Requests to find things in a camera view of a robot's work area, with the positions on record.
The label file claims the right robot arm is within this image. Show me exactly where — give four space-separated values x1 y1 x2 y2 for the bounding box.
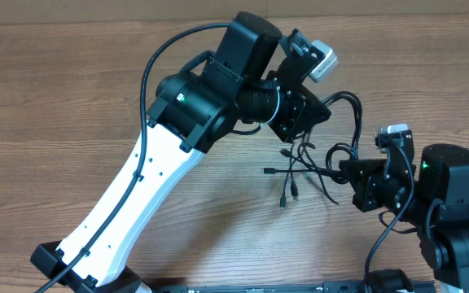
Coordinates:
339 130 469 292

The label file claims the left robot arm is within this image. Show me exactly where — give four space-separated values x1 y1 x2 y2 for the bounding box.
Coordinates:
31 11 338 292

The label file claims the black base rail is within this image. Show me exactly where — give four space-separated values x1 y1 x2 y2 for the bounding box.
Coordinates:
144 268 439 293

